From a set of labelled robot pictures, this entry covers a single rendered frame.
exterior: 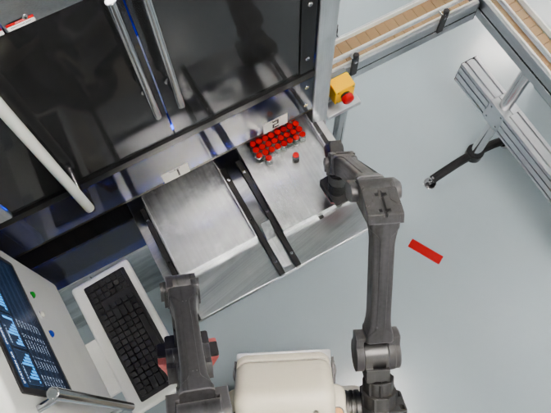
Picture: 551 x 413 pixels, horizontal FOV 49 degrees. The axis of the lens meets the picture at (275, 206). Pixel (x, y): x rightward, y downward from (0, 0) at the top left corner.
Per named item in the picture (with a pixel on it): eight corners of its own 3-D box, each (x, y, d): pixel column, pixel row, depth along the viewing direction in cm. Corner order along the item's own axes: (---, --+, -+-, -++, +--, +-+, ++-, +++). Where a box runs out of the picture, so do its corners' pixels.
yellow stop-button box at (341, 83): (323, 88, 196) (324, 76, 189) (342, 79, 197) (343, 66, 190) (334, 106, 193) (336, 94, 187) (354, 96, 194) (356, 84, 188)
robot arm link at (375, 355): (366, 389, 135) (389, 387, 136) (366, 349, 133) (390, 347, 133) (357, 368, 144) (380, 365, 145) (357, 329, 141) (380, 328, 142)
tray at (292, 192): (234, 148, 197) (234, 143, 194) (303, 115, 201) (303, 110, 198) (283, 234, 186) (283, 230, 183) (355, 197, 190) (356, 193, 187)
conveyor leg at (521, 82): (458, 153, 284) (516, 58, 212) (474, 145, 285) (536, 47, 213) (469, 168, 281) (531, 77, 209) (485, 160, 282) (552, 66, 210)
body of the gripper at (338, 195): (337, 173, 183) (338, 161, 177) (355, 198, 179) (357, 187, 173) (319, 183, 182) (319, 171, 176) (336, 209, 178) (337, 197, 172)
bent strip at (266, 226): (261, 229, 187) (260, 223, 182) (269, 224, 188) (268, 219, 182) (283, 267, 183) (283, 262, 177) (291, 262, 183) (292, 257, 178)
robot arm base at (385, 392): (355, 419, 136) (407, 417, 136) (354, 388, 134) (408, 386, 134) (350, 397, 144) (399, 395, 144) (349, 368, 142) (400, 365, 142)
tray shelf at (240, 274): (124, 198, 194) (122, 196, 192) (311, 105, 205) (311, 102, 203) (188, 328, 179) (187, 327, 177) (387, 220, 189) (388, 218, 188)
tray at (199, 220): (136, 188, 193) (134, 184, 190) (208, 153, 197) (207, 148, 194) (182, 279, 182) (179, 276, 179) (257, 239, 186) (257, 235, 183)
